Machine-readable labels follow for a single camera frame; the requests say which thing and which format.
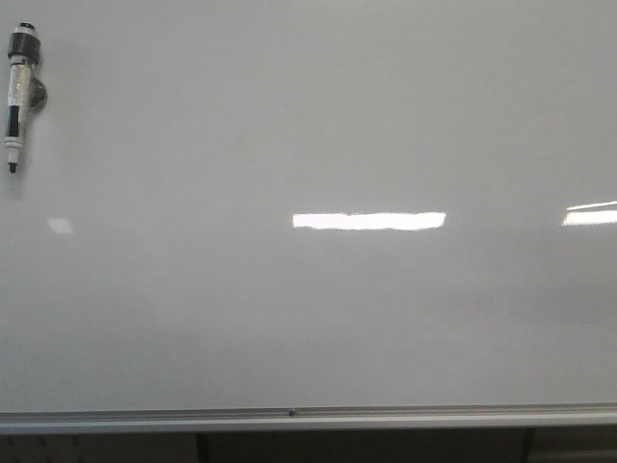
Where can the black white whiteboard marker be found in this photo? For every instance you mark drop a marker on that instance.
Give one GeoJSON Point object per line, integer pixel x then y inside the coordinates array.
{"type": "Point", "coordinates": [26, 92]}

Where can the white whiteboard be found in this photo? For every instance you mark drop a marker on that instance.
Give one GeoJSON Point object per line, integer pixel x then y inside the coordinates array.
{"type": "Point", "coordinates": [267, 204]}

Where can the aluminium whiteboard tray rail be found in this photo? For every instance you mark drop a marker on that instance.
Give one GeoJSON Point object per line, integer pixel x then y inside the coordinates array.
{"type": "Point", "coordinates": [306, 419]}

